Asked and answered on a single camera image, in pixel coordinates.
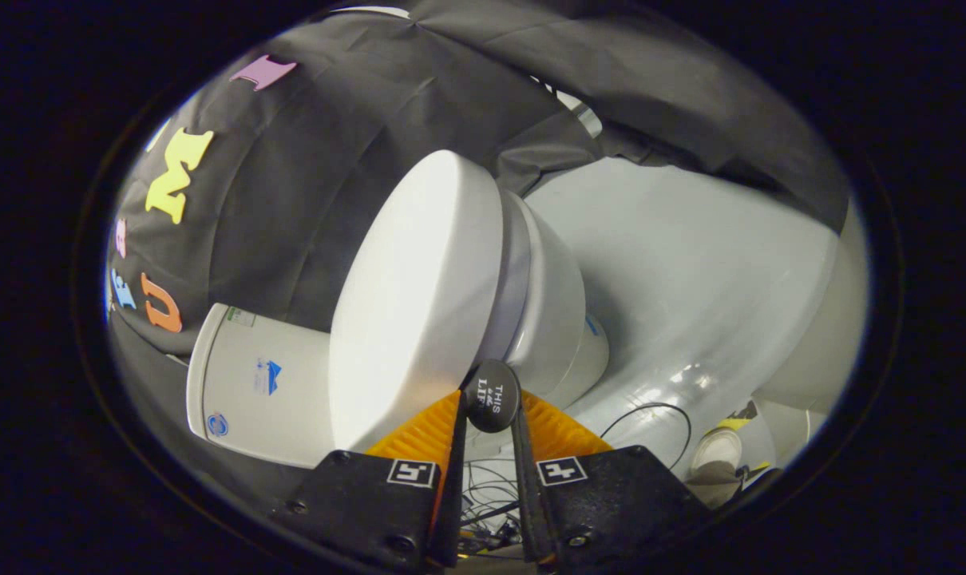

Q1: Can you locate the white round object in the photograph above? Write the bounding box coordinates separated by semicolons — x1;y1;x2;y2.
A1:
691;427;743;480

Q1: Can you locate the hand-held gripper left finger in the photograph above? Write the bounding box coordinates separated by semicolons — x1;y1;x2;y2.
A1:
271;390;469;569

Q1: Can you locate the white toilet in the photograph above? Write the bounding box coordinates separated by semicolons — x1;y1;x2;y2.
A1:
186;190;612;470

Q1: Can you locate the black round lid handle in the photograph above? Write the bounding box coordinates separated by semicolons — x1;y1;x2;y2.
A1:
461;359;522;434

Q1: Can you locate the thin black cable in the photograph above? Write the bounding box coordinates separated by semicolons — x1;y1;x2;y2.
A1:
599;402;693;472

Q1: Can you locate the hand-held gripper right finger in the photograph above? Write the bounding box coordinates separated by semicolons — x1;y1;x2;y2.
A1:
509;390;711;569

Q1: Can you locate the white toilet lid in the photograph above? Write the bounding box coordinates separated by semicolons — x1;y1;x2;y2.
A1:
327;149;505;454

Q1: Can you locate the black backdrop cloth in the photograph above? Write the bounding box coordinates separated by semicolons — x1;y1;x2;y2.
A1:
104;0;851;496

